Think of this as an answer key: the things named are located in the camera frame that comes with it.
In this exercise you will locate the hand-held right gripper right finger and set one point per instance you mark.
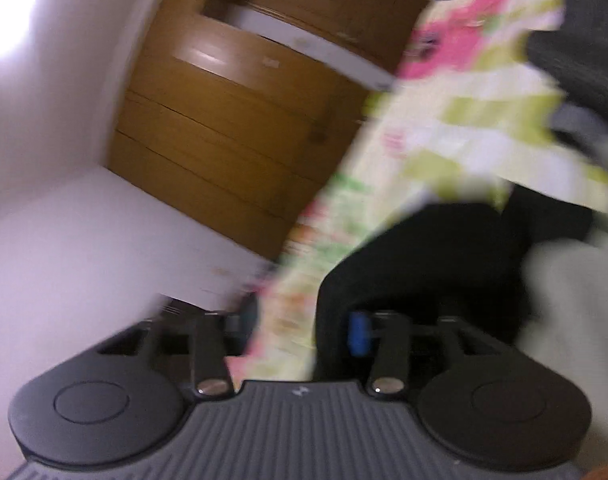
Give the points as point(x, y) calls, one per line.
point(359, 335)

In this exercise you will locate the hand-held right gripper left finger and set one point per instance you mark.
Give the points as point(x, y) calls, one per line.
point(209, 350)

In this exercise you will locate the black pants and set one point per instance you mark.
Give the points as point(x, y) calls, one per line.
point(424, 260)

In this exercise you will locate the folded light grey garment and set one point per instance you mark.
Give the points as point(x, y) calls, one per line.
point(574, 335)

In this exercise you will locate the brown wooden wardrobe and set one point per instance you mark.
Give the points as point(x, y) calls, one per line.
point(209, 135)

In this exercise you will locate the checkered cartoon printed blanket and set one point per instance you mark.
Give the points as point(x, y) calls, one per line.
point(464, 110)

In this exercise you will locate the brown wooden door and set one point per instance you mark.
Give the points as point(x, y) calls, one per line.
point(334, 5)

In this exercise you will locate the dark grey knit garment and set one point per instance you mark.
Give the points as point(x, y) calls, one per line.
point(594, 35)

